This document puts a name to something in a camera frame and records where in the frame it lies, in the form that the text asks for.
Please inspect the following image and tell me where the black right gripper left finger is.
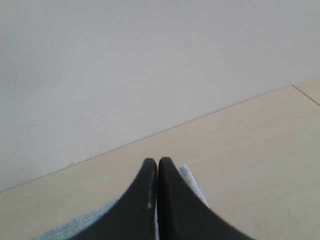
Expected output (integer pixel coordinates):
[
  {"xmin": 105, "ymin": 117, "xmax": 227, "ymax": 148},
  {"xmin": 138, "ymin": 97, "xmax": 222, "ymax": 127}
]
[{"xmin": 71, "ymin": 158, "xmax": 157, "ymax": 240}]

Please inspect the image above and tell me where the light blue fluffy towel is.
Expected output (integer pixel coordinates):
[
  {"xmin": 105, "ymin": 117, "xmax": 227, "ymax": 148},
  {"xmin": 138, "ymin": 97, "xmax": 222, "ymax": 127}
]
[{"xmin": 32, "ymin": 165, "xmax": 208, "ymax": 240}]

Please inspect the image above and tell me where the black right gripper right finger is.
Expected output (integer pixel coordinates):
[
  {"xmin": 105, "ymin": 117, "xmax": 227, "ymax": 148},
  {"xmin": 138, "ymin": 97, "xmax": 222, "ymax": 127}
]
[{"xmin": 157, "ymin": 157, "xmax": 251, "ymax": 240}]

